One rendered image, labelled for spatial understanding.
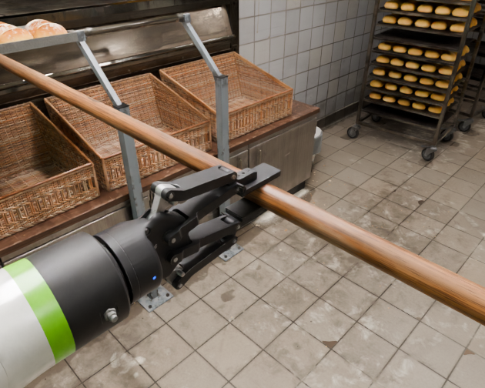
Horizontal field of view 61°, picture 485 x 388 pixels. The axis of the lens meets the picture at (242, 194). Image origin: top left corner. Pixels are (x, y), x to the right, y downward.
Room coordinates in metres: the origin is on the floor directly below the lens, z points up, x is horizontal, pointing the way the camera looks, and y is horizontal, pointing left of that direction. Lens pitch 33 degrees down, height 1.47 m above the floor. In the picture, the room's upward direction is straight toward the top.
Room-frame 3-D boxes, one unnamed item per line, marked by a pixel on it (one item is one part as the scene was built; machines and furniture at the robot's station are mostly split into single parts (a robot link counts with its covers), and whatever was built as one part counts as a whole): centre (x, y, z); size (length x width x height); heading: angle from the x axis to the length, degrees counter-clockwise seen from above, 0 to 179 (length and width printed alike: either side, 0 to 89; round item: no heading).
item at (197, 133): (1.74, 0.51, 0.72); 0.56 x 0.49 x 0.28; 134
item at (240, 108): (2.18, 0.08, 0.72); 0.56 x 0.49 x 0.28; 135
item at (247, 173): (0.41, 0.01, 1.23); 0.05 x 0.01 x 0.03; 136
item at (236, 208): (0.43, -0.01, 1.18); 0.07 x 0.03 x 0.01; 136
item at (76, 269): (0.27, 0.15, 1.20); 0.12 x 0.06 x 0.09; 46
